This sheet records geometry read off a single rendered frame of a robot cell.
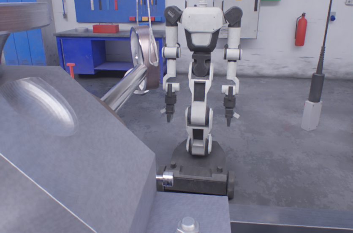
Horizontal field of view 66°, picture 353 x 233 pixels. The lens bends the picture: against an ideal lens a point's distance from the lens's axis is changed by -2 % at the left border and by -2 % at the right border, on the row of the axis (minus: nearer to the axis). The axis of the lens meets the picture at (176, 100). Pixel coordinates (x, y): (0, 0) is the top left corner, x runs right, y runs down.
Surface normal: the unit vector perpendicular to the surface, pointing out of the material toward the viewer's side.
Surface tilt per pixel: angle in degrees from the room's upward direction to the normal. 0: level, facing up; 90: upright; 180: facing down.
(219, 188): 90
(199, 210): 0
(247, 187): 0
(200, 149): 106
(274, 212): 0
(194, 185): 90
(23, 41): 90
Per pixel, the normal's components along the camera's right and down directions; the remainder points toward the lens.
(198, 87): -0.15, 0.17
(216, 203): 0.00, -0.94
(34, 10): 1.00, 0.03
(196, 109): -0.15, -0.07
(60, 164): 0.70, -0.64
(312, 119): 0.46, 0.31
